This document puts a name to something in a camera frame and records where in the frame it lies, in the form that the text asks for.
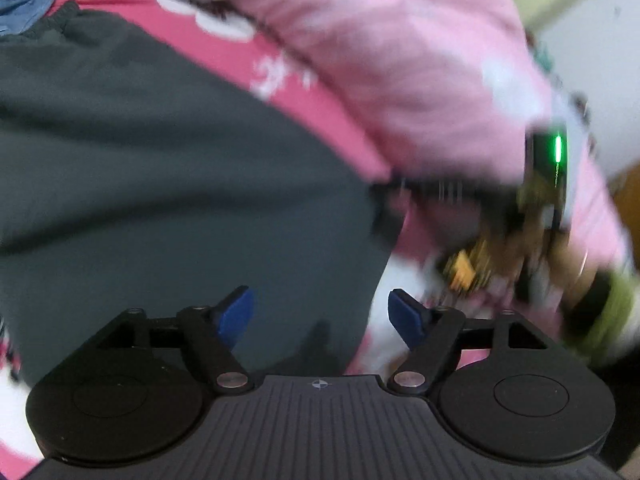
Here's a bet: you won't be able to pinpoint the pink floral bed sheet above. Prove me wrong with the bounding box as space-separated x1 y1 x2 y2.
0 0 501 480

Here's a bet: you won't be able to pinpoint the dark grey garment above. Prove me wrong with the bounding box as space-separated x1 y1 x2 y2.
0 0 402 391

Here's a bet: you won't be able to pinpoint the pink floral quilt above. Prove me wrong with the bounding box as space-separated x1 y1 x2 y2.
196 0 628 263

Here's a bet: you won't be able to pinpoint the operator right hand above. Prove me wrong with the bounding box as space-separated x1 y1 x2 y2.
542 230 612 315

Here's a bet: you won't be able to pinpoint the right forearm fuzzy sleeve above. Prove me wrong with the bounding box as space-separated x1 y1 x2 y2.
562 270 639 367

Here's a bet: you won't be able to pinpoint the blue denim jeans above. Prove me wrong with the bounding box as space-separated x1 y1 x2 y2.
0 0 54 36

